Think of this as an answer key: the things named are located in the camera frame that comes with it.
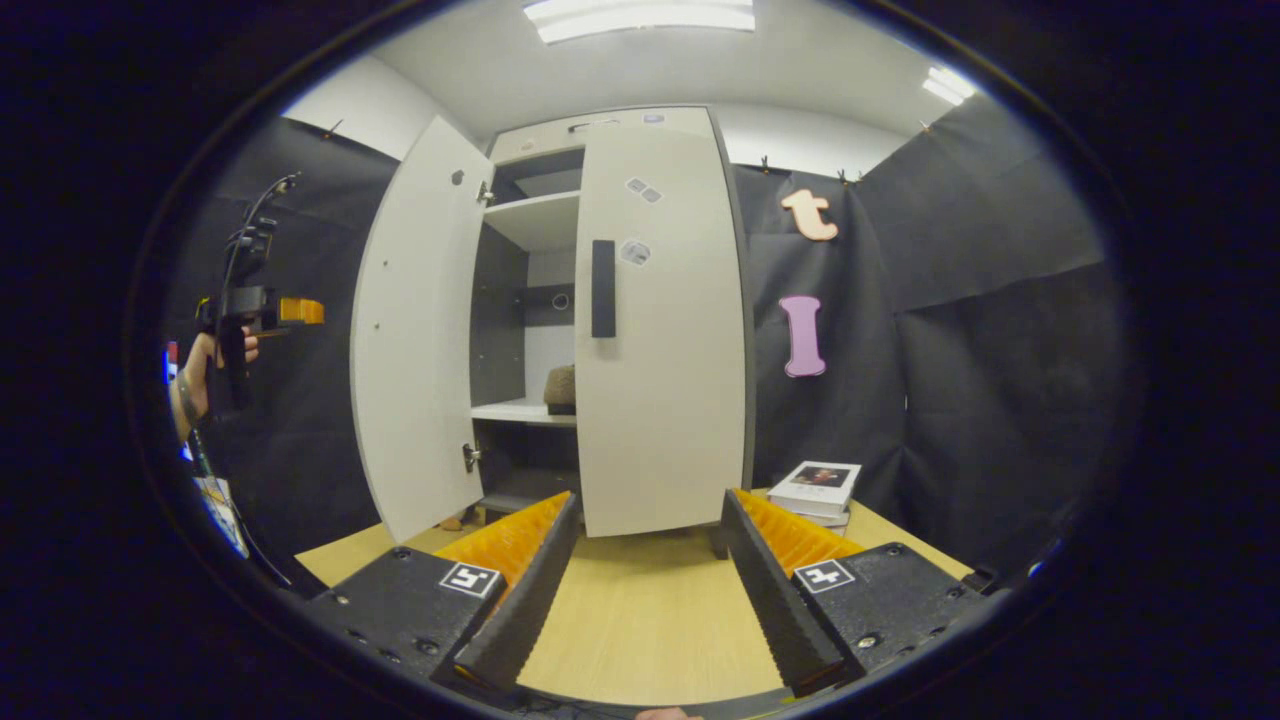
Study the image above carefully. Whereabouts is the white book with photo cover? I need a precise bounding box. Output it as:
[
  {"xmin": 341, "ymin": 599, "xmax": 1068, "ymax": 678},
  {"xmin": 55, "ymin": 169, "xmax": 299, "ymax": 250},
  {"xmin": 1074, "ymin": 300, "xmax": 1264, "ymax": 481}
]
[{"xmin": 767, "ymin": 460, "xmax": 863, "ymax": 519}]

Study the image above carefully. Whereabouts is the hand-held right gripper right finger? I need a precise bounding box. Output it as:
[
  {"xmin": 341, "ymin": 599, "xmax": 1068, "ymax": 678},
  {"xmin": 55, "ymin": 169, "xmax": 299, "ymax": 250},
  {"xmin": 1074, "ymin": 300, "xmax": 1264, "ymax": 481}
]
[{"xmin": 720, "ymin": 487, "xmax": 987, "ymax": 699}]

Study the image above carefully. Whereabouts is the black backdrop cloth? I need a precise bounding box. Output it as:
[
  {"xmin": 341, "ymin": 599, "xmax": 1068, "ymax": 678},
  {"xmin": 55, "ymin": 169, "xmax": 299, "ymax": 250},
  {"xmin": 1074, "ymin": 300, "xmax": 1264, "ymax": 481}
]
[
  {"xmin": 735, "ymin": 95, "xmax": 1136, "ymax": 581},
  {"xmin": 165, "ymin": 115, "xmax": 401, "ymax": 586}
]

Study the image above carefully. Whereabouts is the white shoe cabinet door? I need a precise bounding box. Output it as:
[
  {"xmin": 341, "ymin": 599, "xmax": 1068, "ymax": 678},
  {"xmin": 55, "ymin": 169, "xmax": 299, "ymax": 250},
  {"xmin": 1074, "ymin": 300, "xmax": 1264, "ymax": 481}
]
[
  {"xmin": 350, "ymin": 115, "xmax": 496, "ymax": 544},
  {"xmin": 575, "ymin": 122, "xmax": 749, "ymax": 539}
]

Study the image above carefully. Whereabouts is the black door handle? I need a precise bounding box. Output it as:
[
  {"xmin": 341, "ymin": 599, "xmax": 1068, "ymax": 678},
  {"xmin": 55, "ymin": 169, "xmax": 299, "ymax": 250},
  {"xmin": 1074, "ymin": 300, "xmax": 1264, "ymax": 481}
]
[{"xmin": 592, "ymin": 240, "xmax": 617, "ymax": 339}]

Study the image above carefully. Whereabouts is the small ceiling light panel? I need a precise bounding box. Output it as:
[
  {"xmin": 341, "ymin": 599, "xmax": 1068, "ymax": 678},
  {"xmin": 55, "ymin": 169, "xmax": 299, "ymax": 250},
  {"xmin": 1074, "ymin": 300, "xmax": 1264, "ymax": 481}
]
[{"xmin": 921, "ymin": 64, "xmax": 978, "ymax": 107}]

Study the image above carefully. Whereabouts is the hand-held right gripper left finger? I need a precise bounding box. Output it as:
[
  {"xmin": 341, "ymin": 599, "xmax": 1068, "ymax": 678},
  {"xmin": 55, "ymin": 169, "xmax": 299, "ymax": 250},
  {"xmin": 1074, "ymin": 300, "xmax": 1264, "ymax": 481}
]
[{"xmin": 305, "ymin": 490, "xmax": 581, "ymax": 693}]

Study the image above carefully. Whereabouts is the white shoe cabinet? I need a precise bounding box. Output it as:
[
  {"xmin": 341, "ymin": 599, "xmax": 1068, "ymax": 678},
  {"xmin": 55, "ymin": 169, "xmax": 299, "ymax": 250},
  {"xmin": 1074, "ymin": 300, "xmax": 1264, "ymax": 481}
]
[{"xmin": 468, "ymin": 105, "xmax": 758, "ymax": 561}]

